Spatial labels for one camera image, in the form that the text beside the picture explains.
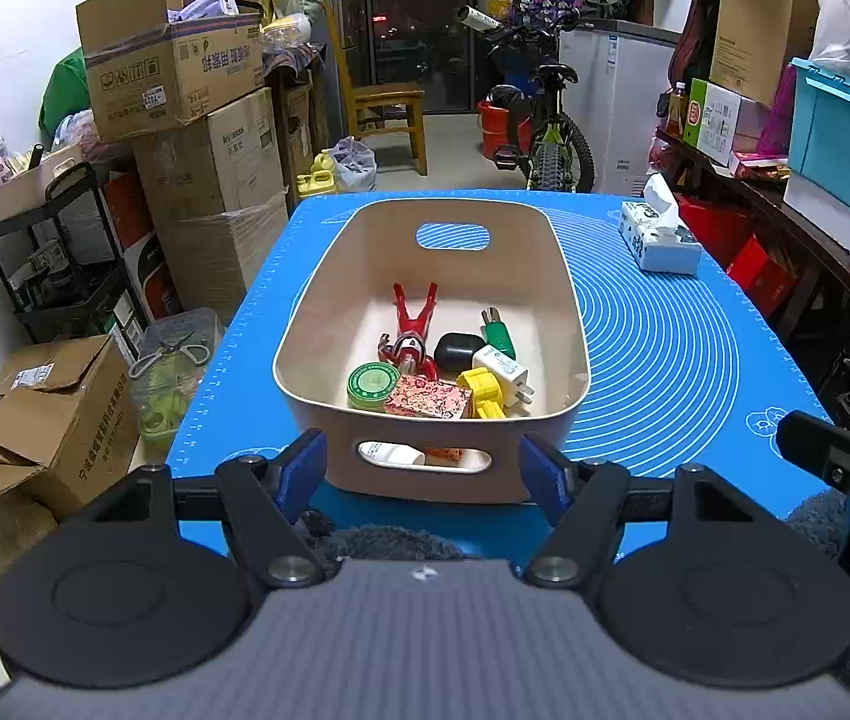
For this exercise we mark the white box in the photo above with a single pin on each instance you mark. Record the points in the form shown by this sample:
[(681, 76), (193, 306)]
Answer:
[(822, 210)]

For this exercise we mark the teal storage crate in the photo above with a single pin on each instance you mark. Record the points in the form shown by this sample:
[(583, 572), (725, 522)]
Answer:
[(841, 135)]

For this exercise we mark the black earbuds case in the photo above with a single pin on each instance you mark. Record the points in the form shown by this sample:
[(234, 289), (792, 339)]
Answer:
[(456, 351)]

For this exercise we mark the open printed cardboard box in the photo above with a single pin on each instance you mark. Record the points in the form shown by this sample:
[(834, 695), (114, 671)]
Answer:
[(170, 67)]

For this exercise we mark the yellow plastic toy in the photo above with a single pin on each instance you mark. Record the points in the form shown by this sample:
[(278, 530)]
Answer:
[(483, 390)]

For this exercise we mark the green round tin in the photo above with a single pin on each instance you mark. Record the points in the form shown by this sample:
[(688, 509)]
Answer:
[(372, 386)]

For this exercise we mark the clear plastic container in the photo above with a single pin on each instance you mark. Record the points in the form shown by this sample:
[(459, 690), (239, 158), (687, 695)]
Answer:
[(170, 382)]

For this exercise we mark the torn cardboard box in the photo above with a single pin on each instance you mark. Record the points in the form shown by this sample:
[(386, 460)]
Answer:
[(57, 420)]

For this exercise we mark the yellow plastic jug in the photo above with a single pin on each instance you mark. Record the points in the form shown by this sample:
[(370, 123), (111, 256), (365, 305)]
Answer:
[(317, 178)]

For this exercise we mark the clear plastic bag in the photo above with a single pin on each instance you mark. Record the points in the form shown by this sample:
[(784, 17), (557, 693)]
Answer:
[(353, 165)]

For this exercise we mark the beige storage bin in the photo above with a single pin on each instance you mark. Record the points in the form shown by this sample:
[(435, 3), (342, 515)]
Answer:
[(545, 315)]

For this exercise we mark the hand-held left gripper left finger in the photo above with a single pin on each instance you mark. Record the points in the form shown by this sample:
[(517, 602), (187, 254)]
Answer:
[(299, 472)]

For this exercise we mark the green cloth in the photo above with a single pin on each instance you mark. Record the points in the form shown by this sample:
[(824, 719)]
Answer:
[(68, 90)]

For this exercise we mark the dark wooden table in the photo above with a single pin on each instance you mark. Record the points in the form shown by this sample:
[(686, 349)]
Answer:
[(814, 255)]

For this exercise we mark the oil bottle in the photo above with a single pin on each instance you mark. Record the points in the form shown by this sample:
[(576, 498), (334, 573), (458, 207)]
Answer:
[(677, 112)]

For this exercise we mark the red gift box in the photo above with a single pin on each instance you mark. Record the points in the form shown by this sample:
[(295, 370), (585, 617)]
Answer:
[(762, 277)]

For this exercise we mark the white charger plug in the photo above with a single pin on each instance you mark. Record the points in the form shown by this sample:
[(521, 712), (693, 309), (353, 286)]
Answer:
[(503, 375)]

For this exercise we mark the blue silicone mat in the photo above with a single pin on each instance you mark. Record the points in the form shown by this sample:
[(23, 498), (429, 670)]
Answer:
[(657, 360)]

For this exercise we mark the red paper bag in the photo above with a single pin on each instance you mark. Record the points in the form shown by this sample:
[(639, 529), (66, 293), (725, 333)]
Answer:
[(709, 229)]

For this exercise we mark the red action figure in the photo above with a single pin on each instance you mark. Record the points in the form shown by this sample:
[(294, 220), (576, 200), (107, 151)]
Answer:
[(413, 330)]

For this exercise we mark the white tube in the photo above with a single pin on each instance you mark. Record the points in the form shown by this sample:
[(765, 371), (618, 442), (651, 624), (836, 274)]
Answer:
[(391, 454)]

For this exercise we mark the plain cardboard box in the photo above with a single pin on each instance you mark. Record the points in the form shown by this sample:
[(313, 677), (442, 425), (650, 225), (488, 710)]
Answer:
[(207, 157)]

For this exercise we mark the pink plastic item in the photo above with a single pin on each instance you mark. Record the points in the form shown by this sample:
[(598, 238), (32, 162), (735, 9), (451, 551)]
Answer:
[(777, 120)]

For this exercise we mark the green white carton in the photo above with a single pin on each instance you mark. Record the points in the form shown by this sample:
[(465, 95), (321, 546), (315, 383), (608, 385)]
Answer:
[(717, 120)]

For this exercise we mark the green black bicycle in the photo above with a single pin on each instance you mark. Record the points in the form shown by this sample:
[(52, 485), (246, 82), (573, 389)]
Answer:
[(552, 142)]

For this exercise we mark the red patterned box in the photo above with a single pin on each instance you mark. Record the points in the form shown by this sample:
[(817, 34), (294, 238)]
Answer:
[(428, 397)]

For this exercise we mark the tall cardboard box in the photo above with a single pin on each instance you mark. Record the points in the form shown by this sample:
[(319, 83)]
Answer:
[(758, 22)]

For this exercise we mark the wrapped cardboard box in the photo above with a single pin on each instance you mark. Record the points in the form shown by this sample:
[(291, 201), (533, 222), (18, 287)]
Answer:
[(230, 255)]

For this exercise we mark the black trolley rack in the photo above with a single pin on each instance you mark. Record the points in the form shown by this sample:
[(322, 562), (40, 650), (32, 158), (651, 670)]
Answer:
[(87, 300)]

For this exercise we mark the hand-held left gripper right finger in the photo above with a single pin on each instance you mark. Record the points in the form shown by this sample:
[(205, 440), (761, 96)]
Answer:
[(545, 476)]

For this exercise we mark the wooden chair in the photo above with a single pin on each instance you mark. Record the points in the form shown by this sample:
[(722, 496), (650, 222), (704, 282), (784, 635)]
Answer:
[(383, 101)]

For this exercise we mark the floral tissue box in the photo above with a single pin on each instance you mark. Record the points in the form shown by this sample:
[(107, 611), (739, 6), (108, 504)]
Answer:
[(657, 240)]

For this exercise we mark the white chest freezer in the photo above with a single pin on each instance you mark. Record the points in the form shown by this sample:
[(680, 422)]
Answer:
[(620, 90)]

